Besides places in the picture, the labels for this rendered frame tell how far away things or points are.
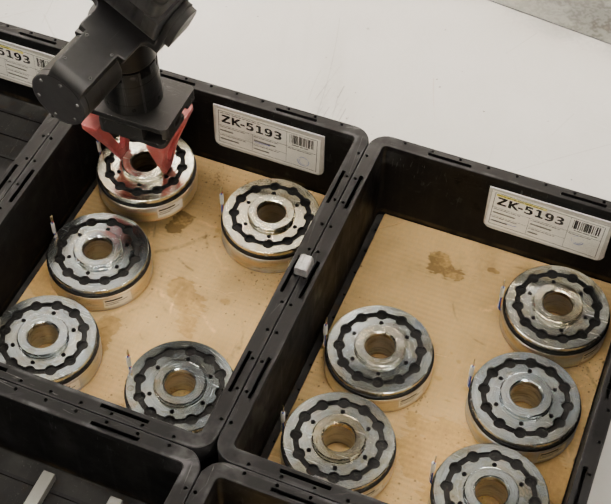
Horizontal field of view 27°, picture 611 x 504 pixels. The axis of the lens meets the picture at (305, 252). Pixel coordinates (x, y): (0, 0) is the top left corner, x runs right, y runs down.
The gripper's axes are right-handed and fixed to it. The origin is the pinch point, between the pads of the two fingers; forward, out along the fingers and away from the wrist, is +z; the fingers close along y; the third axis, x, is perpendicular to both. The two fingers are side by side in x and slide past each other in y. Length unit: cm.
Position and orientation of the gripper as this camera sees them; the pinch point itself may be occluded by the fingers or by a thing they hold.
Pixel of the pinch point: (145, 157)
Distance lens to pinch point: 130.7
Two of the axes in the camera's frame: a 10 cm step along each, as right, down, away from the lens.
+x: 3.9, -7.4, 5.5
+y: 9.2, 3.0, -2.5
